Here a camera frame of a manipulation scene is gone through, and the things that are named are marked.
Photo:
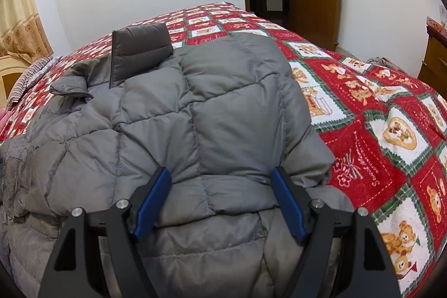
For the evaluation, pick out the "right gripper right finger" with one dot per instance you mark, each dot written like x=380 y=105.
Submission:
x=343 y=252

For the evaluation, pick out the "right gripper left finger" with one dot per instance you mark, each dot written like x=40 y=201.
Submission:
x=93 y=246

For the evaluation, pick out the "grey puffer jacket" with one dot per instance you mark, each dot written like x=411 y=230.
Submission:
x=219 y=116

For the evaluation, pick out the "red patchwork bear bedspread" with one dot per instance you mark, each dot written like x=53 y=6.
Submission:
x=385 y=129

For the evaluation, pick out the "pink folded blanket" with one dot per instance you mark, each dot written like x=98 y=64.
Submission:
x=4 y=117

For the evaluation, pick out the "striped grey pillow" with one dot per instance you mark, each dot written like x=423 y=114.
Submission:
x=27 y=79

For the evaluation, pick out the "brown wooden dresser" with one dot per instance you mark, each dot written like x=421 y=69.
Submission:
x=433 y=70

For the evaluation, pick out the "cream wooden headboard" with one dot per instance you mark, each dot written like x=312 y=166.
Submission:
x=11 y=68

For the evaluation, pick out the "beige patterned curtain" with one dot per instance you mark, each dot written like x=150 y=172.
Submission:
x=22 y=32

